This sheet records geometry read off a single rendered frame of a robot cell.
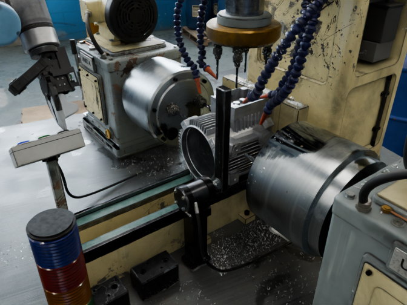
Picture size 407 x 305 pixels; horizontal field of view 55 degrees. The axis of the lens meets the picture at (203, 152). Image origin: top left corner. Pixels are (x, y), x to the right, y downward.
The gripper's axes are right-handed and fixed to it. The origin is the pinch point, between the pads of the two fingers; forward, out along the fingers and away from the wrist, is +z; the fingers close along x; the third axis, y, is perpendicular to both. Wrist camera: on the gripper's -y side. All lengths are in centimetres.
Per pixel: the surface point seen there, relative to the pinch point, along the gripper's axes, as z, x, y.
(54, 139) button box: 3.2, -3.5, -3.3
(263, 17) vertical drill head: -8, -40, 41
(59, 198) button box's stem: 18.2, 5.9, -5.3
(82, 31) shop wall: -177, 478, 186
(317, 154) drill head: 23, -52, 32
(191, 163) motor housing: 20.3, -9.8, 28.1
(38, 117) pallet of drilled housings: -35, 237, 40
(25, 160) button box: 6.2, -3.6, -11.3
